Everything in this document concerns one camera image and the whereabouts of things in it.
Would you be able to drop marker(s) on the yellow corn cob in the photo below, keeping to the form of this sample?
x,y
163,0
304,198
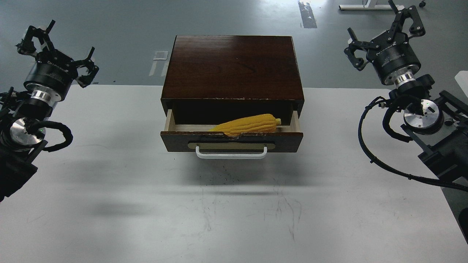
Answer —
x,y
263,123

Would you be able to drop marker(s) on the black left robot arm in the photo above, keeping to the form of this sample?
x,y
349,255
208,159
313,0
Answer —
x,y
25,126

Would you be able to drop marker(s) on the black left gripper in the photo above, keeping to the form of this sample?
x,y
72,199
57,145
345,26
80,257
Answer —
x,y
51,69

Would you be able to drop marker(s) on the grey floor tape strip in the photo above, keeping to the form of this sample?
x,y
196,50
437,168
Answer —
x,y
307,15

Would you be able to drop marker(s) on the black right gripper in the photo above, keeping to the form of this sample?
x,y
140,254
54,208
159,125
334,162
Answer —
x,y
396,58

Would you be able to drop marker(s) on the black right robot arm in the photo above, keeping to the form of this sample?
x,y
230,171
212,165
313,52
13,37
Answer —
x,y
438,126

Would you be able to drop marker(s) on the white table leg base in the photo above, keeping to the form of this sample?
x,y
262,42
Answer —
x,y
372,5

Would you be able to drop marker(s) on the dark wooden drawer cabinet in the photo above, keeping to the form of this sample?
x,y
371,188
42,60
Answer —
x,y
213,79

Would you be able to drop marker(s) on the wooden drawer with white handle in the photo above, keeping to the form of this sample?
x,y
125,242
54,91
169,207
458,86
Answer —
x,y
213,145

